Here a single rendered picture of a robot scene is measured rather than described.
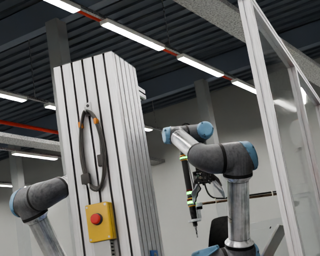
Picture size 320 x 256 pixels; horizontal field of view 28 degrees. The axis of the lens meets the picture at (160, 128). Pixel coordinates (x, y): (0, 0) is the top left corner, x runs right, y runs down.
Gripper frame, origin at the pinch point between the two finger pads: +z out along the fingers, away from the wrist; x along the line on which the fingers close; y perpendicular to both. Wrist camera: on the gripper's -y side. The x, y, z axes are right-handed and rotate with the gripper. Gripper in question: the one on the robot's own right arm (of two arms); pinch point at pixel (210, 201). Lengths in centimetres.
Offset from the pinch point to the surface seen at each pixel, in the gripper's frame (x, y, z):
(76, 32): -407, -720, -448
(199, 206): -21, -51, -5
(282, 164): 49, 80, 3
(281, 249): -120, -772, 3
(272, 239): 14, -52, 19
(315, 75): -17, -887, -299
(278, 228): 18, -52, 14
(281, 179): 47, 79, 7
